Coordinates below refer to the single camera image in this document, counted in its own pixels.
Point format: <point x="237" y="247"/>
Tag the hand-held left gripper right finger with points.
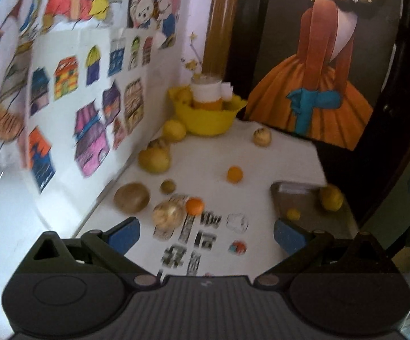
<point x="289" y="236"/>

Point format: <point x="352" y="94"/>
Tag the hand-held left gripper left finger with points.
<point x="124" y="234"/>

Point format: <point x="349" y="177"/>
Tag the large yellow lemon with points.
<point x="154" y="160"/>

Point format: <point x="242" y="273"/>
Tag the tiny yellow fruit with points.
<point x="292" y="214"/>

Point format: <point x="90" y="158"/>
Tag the grey metal tray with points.
<point x="313" y="221"/>

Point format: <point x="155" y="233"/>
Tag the round brown fruit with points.
<point x="131" y="197"/>

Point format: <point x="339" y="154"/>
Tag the golden striped melon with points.
<point x="168" y="214"/>

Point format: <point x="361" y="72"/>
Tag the orange round sticker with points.
<point x="238" y="247"/>

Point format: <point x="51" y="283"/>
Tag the white outline sticker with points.
<point x="237" y="222"/>

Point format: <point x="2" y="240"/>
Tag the yellow round fruit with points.
<point x="331" y="197"/>

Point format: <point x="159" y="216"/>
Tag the small brown kiwi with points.
<point x="168" y="186"/>

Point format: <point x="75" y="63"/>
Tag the small orange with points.
<point x="234" y="174"/>
<point x="194" y="205"/>

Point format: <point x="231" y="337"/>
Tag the pale yellow lemon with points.
<point x="174" y="131"/>

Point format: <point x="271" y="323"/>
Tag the yellow plastic bowl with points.
<point x="205" y="122"/>

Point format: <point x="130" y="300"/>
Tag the small yellow pear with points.
<point x="183" y="97"/>

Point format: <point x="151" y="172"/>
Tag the white and orange cup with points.
<point x="206" y="95"/>

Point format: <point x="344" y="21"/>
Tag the glass jar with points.
<point x="205" y="77"/>

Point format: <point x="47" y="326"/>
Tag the yellow flower decoration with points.
<point x="192" y="64"/>

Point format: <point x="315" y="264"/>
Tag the white sheet of house drawings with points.
<point x="74" y="44"/>

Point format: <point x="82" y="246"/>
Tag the red and yellow drawing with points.
<point x="63" y="3"/>

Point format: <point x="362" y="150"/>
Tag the orange dress wall poster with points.
<point x="318" y="92"/>

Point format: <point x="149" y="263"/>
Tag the light wooden door frame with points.
<point x="222" y="24"/>

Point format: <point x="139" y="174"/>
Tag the pink cartoon wall poster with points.
<point x="155" y="3"/>

